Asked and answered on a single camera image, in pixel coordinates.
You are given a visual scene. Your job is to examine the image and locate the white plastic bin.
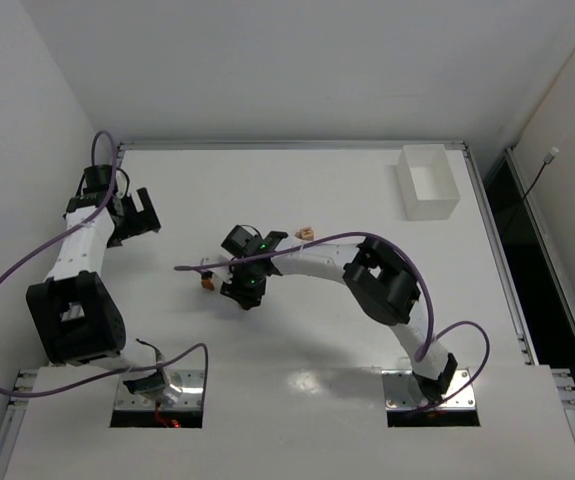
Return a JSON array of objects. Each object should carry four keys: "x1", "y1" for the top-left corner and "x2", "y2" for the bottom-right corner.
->
[{"x1": 395, "y1": 144, "x2": 460, "y2": 221}]

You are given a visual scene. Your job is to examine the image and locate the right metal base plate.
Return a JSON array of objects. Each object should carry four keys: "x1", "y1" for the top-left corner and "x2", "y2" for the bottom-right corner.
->
[{"x1": 382, "y1": 369, "x2": 477, "y2": 413}]

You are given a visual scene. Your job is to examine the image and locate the aluminium frame rail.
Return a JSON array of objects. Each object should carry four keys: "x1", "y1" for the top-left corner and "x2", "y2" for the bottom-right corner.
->
[{"x1": 119, "y1": 140, "x2": 466, "y2": 152}]

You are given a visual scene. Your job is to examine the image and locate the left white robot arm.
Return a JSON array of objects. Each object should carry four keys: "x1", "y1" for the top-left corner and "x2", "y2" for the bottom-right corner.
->
[{"x1": 26, "y1": 165, "x2": 169, "y2": 403}]

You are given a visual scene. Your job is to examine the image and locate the orange arch wood block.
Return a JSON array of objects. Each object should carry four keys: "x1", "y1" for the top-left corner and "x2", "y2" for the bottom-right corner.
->
[{"x1": 201, "y1": 272, "x2": 215, "y2": 291}]

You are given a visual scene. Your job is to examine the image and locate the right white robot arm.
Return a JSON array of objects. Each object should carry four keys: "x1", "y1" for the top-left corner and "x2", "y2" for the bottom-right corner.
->
[{"x1": 214, "y1": 225, "x2": 457, "y2": 402}]

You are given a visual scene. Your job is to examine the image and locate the black wall cable with plug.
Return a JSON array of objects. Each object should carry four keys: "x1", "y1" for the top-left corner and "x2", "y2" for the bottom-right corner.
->
[{"x1": 501, "y1": 146, "x2": 560, "y2": 226}]

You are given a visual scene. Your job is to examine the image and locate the metal base plate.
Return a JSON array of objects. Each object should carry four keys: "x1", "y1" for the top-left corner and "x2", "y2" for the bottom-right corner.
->
[
  {"x1": 114, "y1": 369, "x2": 204, "y2": 413},
  {"x1": 382, "y1": 369, "x2": 477, "y2": 413}
]

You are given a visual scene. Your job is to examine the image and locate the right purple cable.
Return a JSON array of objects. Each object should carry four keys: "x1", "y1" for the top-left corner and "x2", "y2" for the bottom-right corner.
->
[{"x1": 173, "y1": 230, "x2": 491, "y2": 412}]

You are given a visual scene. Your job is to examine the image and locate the purple cable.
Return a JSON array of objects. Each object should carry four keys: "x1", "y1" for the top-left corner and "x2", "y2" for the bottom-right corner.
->
[
  {"x1": 0, "y1": 130, "x2": 210, "y2": 400},
  {"x1": 173, "y1": 230, "x2": 491, "y2": 412}
]

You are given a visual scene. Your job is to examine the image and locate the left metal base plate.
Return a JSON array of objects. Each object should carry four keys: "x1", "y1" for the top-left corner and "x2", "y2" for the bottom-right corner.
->
[{"x1": 114, "y1": 369, "x2": 204, "y2": 413}]

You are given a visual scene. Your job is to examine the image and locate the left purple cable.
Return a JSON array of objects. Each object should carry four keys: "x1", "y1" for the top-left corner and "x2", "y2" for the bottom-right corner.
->
[{"x1": 0, "y1": 130, "x2": 210, "y2": 400}]

